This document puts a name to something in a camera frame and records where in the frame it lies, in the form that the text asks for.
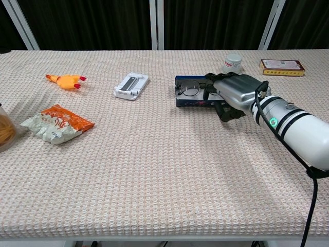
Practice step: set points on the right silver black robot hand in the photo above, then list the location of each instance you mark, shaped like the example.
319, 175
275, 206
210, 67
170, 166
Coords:
236, 87

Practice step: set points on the thin-framed eyeglasses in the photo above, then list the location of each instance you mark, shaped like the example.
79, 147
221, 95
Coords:
180, 88

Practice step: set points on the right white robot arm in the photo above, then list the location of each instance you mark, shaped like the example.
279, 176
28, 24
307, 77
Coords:
300, 131

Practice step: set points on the flat red packet box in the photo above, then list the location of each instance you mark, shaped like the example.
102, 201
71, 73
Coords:
281, 67

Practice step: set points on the small white lidded jar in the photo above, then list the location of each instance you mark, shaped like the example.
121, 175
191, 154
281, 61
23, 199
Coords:
232, 63

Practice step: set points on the white phone stand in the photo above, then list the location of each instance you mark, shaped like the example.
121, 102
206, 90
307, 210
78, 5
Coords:
131, 86

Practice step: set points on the beige waffle tablecloth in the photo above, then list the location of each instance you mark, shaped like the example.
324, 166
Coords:
128, 167

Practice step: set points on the black curtain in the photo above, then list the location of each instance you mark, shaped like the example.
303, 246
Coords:
90, 23

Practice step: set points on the yellow rubber chicken toy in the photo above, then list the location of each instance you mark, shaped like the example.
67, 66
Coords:
66, 81

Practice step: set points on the orange white snack bag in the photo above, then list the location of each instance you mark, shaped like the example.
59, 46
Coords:
59, 123

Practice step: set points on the clear jar with orange contents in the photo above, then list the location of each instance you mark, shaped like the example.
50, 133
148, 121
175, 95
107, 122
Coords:
6, 131

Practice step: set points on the slanted white frame post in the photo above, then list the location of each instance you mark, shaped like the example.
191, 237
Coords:
21, 25
271, 25

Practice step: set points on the upright white frame post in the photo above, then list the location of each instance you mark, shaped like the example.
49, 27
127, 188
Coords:
157, 25

